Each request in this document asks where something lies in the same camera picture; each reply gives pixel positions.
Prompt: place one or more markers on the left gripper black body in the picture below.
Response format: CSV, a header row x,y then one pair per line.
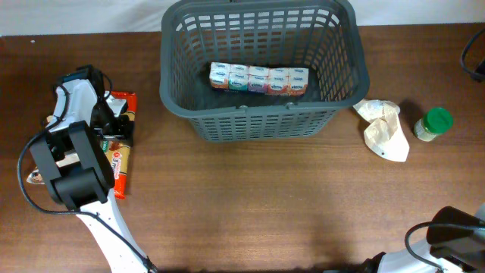
x,y
105,120

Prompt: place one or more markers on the red spaghetti packet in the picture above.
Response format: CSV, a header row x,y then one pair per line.
x,y
118,151

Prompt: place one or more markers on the grey plastic shopping basket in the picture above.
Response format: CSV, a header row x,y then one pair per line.
x,y
321,35

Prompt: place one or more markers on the tissue multipack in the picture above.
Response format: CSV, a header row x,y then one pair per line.
x,y
279,81

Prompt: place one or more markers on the beige paper bag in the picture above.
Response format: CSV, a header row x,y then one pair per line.
x,y
384,135

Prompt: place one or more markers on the green lid glass jar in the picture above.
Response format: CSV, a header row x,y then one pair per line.
x,y
434,123

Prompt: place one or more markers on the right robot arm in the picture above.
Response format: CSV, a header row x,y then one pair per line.
x,y
453,241

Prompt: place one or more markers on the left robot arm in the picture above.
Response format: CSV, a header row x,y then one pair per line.
x,y
81,156

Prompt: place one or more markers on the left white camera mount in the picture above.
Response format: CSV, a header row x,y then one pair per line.
x,y
118,106

